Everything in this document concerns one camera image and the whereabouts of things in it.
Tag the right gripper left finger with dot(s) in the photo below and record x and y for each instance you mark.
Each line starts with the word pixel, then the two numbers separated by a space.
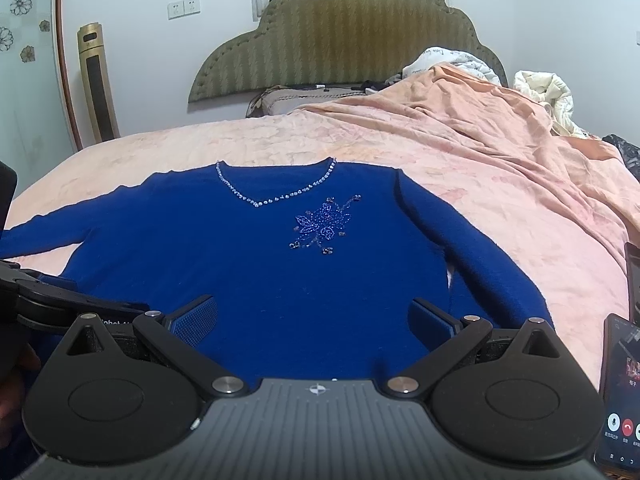
pixel 114 394

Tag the white double wall socket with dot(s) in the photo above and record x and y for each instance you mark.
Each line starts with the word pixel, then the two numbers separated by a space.
pixel 182 8

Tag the black smartphone lit screen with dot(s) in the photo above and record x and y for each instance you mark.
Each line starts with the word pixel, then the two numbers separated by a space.
pixel 617 452

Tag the glass door flower stickers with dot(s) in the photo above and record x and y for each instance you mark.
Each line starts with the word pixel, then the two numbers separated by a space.
pixel 35 132

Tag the gold tower air conditioner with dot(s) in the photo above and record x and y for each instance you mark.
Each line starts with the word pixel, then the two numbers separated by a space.
pixel 94 76

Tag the brown patterned pillow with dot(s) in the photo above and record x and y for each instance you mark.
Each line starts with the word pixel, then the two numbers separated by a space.
pixel 280 100

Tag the pink floral bedspread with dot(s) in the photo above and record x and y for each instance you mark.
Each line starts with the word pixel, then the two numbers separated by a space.
pixel 562 208

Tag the white crumpled quilt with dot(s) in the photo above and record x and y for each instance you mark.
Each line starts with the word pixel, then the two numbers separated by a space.
pixel 461 60

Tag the olive striped headboard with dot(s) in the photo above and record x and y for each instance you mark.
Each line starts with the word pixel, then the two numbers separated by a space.
pixel 340 43

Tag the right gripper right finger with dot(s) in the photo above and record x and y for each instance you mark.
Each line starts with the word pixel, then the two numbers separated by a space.
pixel 508 395

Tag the dark patterned cloth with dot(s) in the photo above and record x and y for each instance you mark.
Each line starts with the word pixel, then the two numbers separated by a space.
pixel 629 152

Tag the dark clothes near pillow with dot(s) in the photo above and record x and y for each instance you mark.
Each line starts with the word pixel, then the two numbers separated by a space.
pixel 370 87

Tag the blue beaded sweater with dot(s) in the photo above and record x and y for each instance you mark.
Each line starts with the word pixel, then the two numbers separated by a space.
pixel 312 270

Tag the cream crumpled blanket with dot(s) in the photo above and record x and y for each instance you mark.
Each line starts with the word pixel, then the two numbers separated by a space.
pixel 554 95

